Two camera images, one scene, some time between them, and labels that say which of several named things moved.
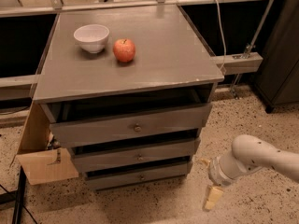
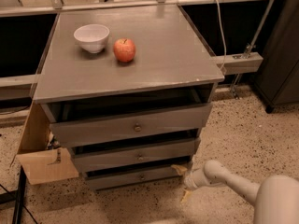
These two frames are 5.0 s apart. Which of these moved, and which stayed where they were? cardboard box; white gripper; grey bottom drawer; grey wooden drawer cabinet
Moved: white gripper
Stayed: grey bottom drawer; grey wooden drawer cabinet; cardboard box
